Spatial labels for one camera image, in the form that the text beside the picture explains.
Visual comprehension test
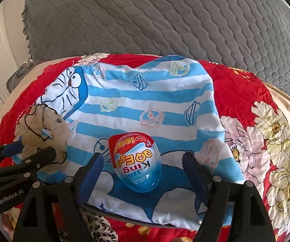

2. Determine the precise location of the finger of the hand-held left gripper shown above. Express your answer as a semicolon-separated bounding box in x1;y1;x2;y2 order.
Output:
0;141;25;169
0;146;58;182

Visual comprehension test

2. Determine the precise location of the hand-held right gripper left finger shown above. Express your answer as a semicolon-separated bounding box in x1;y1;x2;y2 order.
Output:
14;152;105;242

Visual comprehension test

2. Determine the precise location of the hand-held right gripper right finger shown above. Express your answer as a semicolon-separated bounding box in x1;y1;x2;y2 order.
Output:
182;152;276;242

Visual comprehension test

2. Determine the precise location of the red and blue egg toy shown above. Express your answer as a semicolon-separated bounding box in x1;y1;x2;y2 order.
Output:
108;131;162;193

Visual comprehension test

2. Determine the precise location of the leopard print scrunchie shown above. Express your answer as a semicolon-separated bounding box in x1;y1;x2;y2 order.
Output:
81;208;119;242

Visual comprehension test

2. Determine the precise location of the blue striped cartoon cloth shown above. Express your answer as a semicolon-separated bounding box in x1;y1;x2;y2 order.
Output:
14;54;245;228

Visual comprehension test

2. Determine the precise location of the red floral blanket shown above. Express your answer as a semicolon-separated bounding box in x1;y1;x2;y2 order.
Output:
0;52;290;242

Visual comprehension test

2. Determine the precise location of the grey quilted cover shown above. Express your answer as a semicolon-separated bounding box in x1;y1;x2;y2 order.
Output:
21;0;290;101

